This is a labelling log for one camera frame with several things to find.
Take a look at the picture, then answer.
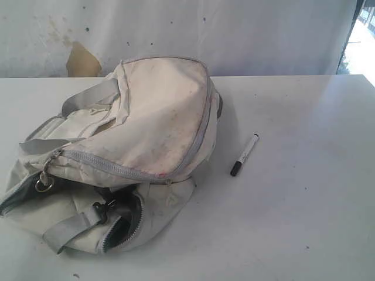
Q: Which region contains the white marker black cap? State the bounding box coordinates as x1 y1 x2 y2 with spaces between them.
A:
230 133 259 177

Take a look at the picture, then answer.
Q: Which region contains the white fabric backpack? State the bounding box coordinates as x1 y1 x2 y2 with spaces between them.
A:
1 57 223 254

